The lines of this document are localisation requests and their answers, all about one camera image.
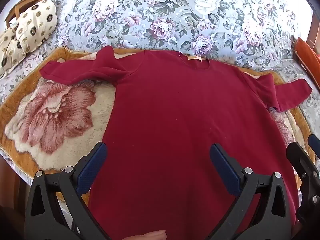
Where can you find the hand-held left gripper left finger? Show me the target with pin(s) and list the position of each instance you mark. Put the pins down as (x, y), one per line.
(91, 170)

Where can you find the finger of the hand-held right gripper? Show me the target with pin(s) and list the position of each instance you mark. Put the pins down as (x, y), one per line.
(298, 156)
(314, 142)

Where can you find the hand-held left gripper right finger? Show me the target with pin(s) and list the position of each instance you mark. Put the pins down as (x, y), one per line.
(225, 167)

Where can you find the dark red sweater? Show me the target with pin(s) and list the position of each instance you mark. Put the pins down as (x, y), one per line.
(162, 110)

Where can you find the person's left hand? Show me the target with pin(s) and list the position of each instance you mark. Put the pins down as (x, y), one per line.
(147, 235)

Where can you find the plush blanket with pink flower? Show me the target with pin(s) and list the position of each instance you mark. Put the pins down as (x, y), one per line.
(57, 120)

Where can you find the orange cushion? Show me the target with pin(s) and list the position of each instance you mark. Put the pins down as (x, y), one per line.
(310, 60)

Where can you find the small cream medallion print pillow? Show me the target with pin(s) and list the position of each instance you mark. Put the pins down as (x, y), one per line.
(10, 50)

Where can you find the large cream medallion print pillow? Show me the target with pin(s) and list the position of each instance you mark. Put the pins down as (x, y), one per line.
(35, 27)

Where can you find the grey floral bedspread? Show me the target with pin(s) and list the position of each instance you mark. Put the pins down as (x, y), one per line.
(175, 12)

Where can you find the wooden chair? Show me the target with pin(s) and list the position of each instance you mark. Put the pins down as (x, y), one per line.
(25, 3)

